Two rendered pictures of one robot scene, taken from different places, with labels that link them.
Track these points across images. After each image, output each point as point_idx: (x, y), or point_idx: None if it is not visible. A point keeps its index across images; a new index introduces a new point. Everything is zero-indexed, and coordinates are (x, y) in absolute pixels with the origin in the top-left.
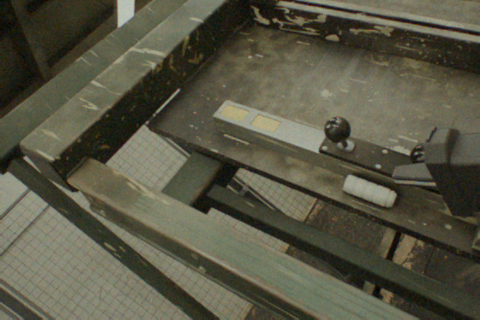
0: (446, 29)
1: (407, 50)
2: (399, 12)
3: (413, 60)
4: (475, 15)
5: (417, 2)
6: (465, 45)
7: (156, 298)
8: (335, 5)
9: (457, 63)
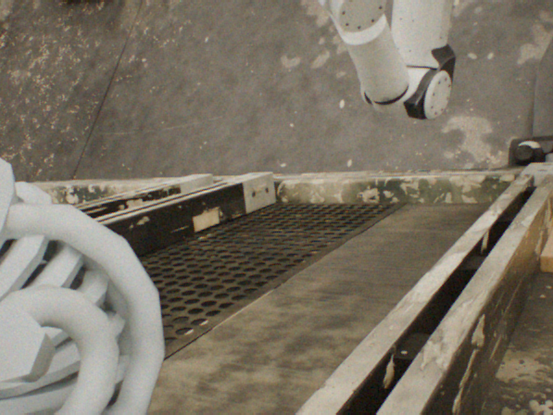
0: (460, 272)
1: (496, 350)
2: (401, 301)
3: (503, 367)
4: (302, 304)
5: (217, 354)
6: (516, 265)
7: None
8: (345, 396)
9: (517, 309)
